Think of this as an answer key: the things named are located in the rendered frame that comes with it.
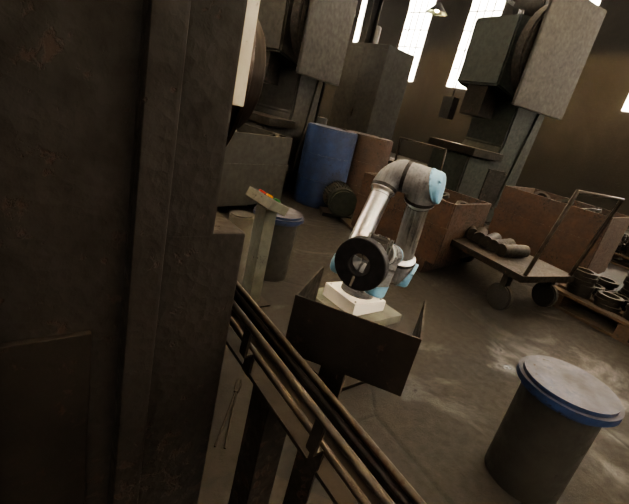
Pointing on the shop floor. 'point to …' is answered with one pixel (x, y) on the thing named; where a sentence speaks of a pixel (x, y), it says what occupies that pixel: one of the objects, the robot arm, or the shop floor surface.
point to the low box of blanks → (443, 216)
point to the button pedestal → (260, 243)
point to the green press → (514, 90)
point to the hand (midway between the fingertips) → (363, 257)
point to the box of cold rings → (561, 241)
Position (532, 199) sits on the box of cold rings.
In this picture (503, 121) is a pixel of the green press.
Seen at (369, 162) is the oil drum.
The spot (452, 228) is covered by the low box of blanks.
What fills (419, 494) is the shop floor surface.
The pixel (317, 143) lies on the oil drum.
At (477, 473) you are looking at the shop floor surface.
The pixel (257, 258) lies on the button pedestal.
